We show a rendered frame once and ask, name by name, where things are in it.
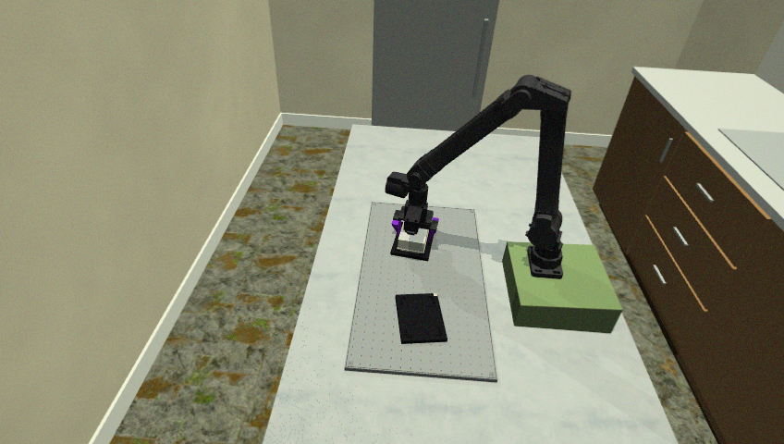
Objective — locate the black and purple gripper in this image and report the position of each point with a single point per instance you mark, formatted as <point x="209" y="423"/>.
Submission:
<point x="429" y="223"/>

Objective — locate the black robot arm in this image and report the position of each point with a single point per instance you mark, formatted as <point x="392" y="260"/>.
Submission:
<point x="530" y="92"/>

